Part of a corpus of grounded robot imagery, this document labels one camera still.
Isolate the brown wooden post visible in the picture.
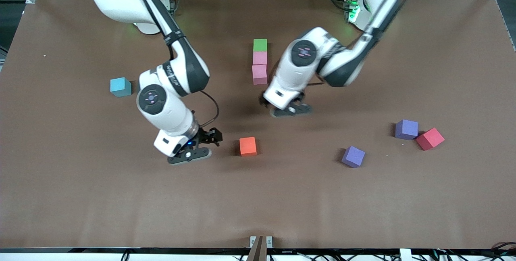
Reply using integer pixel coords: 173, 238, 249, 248
247, 236, 266, 261

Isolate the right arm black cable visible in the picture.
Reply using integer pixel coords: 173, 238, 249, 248
198, 90, 220, 129

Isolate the brown table mat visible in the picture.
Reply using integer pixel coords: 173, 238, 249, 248
0, 0, 516, 250

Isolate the red foam cube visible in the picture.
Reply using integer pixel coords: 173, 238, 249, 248
416, 127, 445, 151

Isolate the purple foam cube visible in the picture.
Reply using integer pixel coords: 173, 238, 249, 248
341, 146, 366, 168
395, 119, 419, 140

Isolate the light blue foam cube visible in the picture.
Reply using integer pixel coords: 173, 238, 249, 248
110, 77, 132, 98

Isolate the orange foam cube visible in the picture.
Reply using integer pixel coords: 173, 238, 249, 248
239, 136, 258, 157

